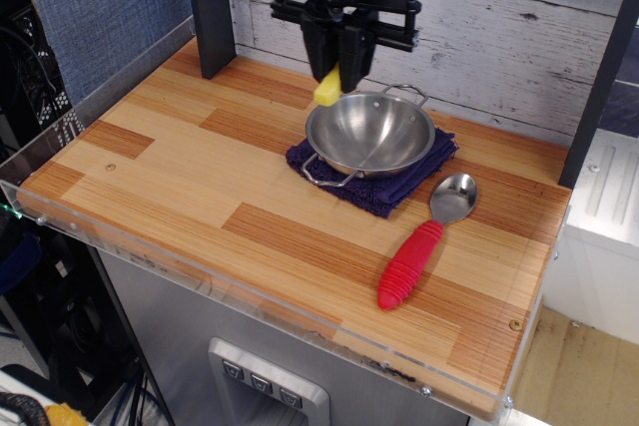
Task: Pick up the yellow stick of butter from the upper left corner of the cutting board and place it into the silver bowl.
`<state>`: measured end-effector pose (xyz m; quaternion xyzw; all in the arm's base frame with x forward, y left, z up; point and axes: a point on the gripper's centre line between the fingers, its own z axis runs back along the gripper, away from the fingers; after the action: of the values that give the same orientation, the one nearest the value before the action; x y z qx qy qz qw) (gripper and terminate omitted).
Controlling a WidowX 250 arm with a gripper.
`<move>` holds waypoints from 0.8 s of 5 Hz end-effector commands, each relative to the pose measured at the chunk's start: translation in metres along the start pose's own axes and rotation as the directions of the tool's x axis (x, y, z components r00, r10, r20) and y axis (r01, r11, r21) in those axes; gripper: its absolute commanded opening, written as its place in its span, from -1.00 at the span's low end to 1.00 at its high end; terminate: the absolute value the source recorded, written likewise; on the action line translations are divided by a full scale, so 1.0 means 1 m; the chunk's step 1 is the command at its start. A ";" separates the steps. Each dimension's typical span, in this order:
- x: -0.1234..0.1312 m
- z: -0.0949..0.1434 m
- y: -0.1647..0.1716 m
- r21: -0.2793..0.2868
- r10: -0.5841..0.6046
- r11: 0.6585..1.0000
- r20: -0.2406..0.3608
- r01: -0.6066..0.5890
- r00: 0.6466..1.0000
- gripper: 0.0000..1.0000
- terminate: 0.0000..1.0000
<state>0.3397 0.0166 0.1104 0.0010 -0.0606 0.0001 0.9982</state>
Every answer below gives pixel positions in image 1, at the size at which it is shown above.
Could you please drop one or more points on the blue fabric partition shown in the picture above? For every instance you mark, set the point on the blue fabric partition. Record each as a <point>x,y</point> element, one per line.
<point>106,47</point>

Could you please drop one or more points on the silver steel bowl with handles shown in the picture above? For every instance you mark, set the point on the silver steel bowl with handles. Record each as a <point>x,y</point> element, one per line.
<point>370,135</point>

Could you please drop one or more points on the dark grey left post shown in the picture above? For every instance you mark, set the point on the dark grey left post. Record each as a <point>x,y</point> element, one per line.
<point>215,35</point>

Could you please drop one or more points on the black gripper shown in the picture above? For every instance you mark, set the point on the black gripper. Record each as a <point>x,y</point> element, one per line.
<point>355,26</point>

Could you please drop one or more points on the dark grey post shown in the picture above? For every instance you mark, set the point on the dark grey post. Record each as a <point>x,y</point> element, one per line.
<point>215,35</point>
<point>618,42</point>

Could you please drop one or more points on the stainless steel cabinet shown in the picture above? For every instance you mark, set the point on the stainless steel cabinet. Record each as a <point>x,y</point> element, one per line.
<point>174,319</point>

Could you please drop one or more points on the clear acrylic edge guard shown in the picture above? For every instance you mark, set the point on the clear acrylic edge guard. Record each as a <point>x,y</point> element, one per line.
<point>191,175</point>

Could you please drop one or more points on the spoon with red handle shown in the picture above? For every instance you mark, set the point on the spoon with red handle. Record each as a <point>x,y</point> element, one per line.
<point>452,200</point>

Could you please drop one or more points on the black plastic crate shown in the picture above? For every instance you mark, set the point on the black plastic crate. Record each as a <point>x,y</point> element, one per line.
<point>33,95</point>

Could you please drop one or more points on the yellow plastic block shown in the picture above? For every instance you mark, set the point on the yellow plastic block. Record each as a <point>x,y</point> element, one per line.
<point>328,92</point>

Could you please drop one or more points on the purple folded cloth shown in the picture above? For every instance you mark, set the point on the purple folded cloth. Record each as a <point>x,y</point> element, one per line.
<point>381,196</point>

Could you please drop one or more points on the dark grey right post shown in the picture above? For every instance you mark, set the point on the dark grey right post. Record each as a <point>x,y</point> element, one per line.
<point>618,42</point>

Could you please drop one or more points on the silver button panel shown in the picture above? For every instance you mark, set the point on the silver button panel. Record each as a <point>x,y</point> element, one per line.
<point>255,391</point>

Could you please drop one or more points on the yellow object bottom left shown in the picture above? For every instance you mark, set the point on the yellow object bottom left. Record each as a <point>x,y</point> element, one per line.
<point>64,415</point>

